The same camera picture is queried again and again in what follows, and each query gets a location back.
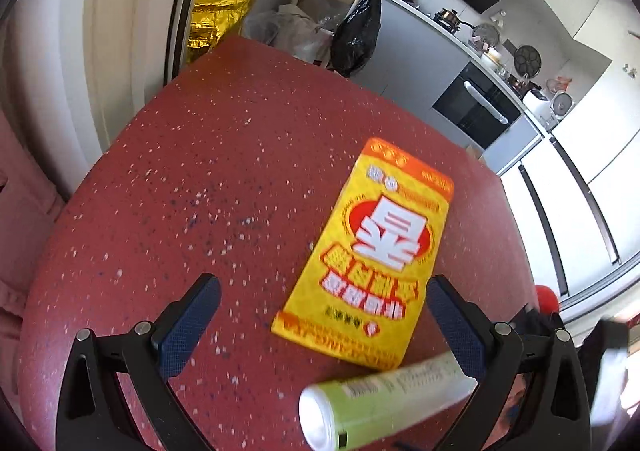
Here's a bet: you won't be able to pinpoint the light green cylindrical bottle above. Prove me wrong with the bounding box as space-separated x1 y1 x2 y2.
298 351 477 451

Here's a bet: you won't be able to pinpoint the grey kitchen counter cabinets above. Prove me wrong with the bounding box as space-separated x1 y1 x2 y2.
352 0 542 174

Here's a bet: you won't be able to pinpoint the white refrigerator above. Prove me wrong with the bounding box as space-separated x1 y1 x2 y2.
501 62 639 315

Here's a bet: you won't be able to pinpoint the yellow orange carton box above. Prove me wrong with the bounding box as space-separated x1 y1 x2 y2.
271 138 454 371

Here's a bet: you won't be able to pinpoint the white electric kettle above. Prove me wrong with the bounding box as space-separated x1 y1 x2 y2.
523 88 551 122

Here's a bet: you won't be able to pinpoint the black built-in oven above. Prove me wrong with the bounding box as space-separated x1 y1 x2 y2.
433 63 521 148

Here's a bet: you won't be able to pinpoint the steel pot with lid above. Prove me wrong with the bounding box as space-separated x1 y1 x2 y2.
433 9 475 34

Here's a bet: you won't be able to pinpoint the gold foil bag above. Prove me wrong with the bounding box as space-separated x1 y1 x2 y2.
184 0 255 64

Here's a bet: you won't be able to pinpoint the black plastic bag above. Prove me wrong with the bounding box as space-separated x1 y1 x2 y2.
330 0 382 78

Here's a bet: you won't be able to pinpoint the round black wall pan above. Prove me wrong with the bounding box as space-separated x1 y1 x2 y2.
513 44 542 79

